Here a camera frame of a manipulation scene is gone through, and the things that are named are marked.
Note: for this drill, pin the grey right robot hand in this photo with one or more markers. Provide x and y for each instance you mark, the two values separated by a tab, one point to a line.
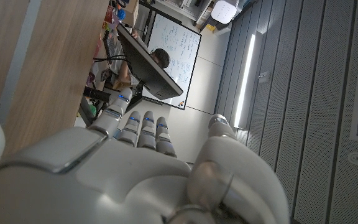
120	186

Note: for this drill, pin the small cardboard box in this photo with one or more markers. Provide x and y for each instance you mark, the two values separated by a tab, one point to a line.
131	12

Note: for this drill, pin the green ball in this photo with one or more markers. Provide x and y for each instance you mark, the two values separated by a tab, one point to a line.
92	109

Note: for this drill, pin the black computer monitor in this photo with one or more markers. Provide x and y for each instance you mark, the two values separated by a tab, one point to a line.
148	71

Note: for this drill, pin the seated person grey t-shirt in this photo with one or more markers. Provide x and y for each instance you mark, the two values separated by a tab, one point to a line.
161	57

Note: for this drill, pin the black keyboard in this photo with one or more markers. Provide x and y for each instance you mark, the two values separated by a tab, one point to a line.
110	45

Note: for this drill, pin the long ceiling light strip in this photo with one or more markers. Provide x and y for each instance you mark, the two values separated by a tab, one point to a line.
244	81

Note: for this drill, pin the small blue ball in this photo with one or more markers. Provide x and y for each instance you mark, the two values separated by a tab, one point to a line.
121	14

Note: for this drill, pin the white rounded perforated device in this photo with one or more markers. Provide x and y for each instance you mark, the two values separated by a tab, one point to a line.
225	12

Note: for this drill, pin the round ceiling sprinkler cover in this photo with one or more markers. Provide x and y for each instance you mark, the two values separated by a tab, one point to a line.
356	158

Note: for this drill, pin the white whiteboard black frame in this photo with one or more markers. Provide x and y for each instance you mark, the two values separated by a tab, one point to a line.
179	40

